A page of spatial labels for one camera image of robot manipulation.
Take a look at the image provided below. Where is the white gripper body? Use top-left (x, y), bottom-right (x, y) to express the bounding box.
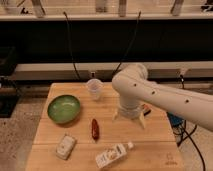
top-left (118, 107), bottom-right (143, 119)

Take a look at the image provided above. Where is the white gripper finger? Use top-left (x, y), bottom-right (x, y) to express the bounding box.
top-left (139, 113), bottom-right (146, 129)
top-left (112, 109), bottom-right (119, 121)

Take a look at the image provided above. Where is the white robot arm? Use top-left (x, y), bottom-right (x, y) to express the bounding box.
top-left (112, 63), bottom-right (213, 132)

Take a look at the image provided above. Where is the orange black object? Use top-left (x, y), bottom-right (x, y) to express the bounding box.
top-left (142, 104), bottom-right (151, 115)

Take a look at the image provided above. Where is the red sausage toy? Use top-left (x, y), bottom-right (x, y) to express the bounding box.
top-left (92, 119), bottom-right (99, 140)

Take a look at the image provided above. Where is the clear plastic cup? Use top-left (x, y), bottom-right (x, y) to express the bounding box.
top-left (86, 79), bottom-right (103, 100)

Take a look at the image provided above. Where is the blue object on floor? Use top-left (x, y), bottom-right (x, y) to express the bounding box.
top-left (167, 113), bottom-right (184, 127)

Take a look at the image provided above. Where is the white bottle with label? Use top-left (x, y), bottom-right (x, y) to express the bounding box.
top-left (95, 142), bottom-right (134, 169)

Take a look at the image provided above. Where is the green bowl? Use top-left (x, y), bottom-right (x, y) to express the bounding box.
top-left (47, 95), bottom-right (81, 124)

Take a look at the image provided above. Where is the white small box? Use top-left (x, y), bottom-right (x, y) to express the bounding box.
top-left (56, 134), bottom-right (77, 160)

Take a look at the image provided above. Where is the black cable right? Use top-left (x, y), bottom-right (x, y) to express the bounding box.
top-left (110, 10), bottom-right (142, 78)

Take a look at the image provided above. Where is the black floor cable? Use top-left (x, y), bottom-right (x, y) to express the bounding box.
top-left (172, 120), bottom-right (208, 171)

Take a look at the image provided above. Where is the black cable left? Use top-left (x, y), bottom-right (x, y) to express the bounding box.
top-left (62, 11), bottom-right (82, 81)

